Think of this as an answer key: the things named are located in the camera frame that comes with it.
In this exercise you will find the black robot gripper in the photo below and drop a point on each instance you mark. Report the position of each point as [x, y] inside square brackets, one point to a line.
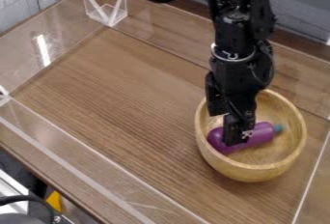
[231, 86]

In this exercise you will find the purple toy eggplant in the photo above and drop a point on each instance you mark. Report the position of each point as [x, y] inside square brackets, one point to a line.
[263, 134]

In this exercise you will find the light wooden bowl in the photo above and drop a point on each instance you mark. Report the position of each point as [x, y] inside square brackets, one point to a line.
[263, 162]

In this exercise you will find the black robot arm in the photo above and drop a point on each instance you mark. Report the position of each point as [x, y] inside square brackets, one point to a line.
[243, 24]

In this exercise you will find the yellow sticker tag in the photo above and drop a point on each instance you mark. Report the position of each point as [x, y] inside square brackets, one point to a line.
[53, 200]

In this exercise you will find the clear acrylic tray wall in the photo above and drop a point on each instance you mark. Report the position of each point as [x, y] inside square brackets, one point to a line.
[93, 181]

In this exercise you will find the clear acrylic corner bracket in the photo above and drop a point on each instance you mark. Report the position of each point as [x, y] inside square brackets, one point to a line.
[107, 14]

